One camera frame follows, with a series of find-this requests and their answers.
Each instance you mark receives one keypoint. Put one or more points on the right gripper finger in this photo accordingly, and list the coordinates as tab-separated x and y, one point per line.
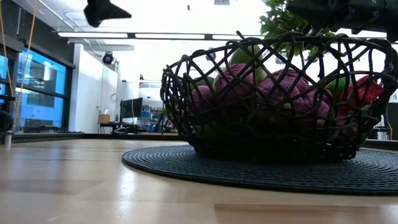
314	12

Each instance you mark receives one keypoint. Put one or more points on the potted green plant white pot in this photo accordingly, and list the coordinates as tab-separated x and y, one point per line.
276	21

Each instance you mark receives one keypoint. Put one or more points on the small cardboard box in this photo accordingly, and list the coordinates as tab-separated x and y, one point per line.
104	118

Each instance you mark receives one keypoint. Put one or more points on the dark office desk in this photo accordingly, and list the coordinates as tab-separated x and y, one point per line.
107	124

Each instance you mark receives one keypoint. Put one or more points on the orange-red chili pepper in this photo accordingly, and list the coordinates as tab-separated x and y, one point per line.
363	93

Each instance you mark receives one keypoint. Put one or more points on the silver metal post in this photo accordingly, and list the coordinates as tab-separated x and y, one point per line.
7	139

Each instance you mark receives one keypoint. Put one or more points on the round black mounted camera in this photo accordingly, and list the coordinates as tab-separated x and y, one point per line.
108	58

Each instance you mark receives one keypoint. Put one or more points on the black cabinet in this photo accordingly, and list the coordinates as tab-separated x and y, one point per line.
393	121

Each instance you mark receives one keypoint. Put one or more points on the purple cabbage pieces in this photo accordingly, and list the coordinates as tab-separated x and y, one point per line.
289	82

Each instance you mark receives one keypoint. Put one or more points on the small green lime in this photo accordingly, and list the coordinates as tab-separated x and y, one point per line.
214	130

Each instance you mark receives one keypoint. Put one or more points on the green speckled pear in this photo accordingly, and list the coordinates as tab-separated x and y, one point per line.
245	56

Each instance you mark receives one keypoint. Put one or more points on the blue storage shelf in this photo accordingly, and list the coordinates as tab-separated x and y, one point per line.
150	118

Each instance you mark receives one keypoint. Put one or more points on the ceiling light strip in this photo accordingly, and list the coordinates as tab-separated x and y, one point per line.
93	35

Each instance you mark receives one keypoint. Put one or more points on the round dark woven placemat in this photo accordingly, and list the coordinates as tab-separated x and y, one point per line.
217	177

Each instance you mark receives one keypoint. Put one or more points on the black aluminium table frame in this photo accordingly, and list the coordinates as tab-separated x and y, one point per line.
124	136

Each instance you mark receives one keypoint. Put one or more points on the black computer monitor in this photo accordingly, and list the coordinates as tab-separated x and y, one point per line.
132	108

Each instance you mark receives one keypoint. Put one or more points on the large blue-tinted window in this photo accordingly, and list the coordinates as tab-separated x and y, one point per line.
40	74

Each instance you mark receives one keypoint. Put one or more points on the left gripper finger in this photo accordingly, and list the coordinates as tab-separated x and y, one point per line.
102	11

